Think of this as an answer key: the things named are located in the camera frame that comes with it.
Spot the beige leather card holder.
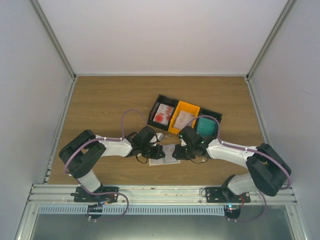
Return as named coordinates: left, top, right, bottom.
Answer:
left=148, top=144, right=181, bottom=166

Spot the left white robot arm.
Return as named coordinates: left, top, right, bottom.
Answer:
left=58, top=126, right=165, bottom=202

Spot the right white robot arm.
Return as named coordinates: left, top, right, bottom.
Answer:
left=172, top=126, right=292, bottom=203

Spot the teal cards stack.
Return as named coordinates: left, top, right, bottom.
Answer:
left=196, top=117, right=217, bottom=138

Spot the red circle cards stack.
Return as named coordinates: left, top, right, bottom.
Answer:
left=153, top=103, right=174, bottom=126

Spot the black bin right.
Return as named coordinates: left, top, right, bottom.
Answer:
left=193, top=107, right=222, bottom=138

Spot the black bin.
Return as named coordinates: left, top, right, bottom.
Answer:
left=193, top=107, right=222, bottom=138
left=147, top=94, right=179, bottom=131

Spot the yellow bin middle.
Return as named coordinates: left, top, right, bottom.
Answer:
left=168, top=101, right=201, bottom=134

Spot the black bin left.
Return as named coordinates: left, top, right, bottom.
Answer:
left=147, top=94, right=179, bottom=131

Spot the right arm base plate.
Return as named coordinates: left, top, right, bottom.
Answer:
left=200, top=185, right=251, bottom=221

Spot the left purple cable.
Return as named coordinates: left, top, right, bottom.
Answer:
left=63, top=108, right=148, bottom=193

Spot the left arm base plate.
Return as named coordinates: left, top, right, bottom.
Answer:
left=70, top=185, right=120, bottom=220

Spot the aluminium rail frame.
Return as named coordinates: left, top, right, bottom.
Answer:
left=15, top=184, right=309, bottom=240

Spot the grey slotted cable duct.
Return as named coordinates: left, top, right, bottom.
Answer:
left=38, top=204, right=225, bottom=216

